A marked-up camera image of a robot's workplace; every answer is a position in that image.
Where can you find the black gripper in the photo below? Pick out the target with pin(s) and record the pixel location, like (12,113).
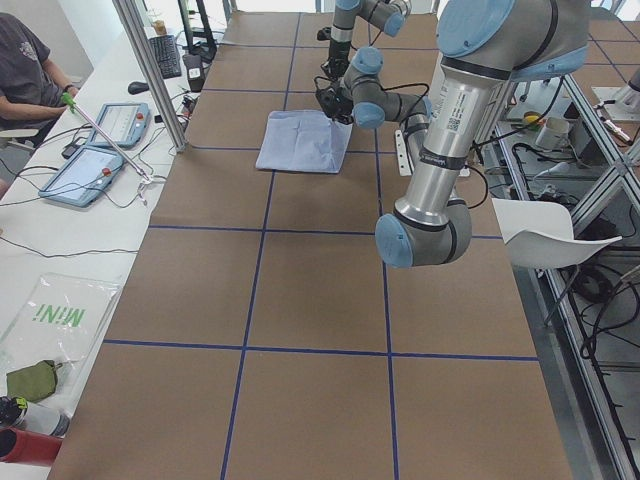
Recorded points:
(334,55)
(338,105)

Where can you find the light blue button shirt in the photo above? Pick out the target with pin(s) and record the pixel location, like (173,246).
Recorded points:
(303,141)

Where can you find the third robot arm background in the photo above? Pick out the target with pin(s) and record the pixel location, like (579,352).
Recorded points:
(620,103)

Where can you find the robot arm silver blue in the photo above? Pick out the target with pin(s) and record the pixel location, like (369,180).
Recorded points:
(388,16)
(482,44)

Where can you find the black keyboard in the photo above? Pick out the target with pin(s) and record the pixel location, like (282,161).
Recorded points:
(166,53)

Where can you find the black computer mouse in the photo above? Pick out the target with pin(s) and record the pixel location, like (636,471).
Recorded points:
(137,87)

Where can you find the far blue teach pendant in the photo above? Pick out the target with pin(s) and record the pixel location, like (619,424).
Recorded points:
(125,123)

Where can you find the blue teach pendant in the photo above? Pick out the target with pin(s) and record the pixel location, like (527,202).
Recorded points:
(125,123)
(84,176)

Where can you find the white curved plastic cover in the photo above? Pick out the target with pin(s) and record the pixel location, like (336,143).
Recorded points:
(540,235)

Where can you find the long metal rod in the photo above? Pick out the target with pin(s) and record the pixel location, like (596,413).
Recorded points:
(101,139)

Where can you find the near blue teach pendant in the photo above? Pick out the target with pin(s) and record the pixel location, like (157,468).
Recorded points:
(84,176)

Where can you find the small black phone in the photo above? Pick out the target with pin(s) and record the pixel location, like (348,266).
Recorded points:
(70,150)

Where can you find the seated person grey shirt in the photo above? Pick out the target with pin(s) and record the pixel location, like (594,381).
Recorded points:
(32,85)

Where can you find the clear bag green lettering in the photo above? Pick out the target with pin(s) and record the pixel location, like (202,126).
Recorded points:
(60,321)

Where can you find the green fabric pouch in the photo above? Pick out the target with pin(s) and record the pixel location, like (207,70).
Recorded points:
(34,383)

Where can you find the red bottle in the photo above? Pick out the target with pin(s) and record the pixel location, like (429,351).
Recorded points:
(29,448)

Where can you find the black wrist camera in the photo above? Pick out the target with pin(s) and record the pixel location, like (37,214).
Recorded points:
(328,96)
(324,34)

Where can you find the white mast base plate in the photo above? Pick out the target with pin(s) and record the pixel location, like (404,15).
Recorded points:
(402,155)

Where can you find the aluminium frame post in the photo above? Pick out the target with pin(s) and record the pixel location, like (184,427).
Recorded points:
(133,26)

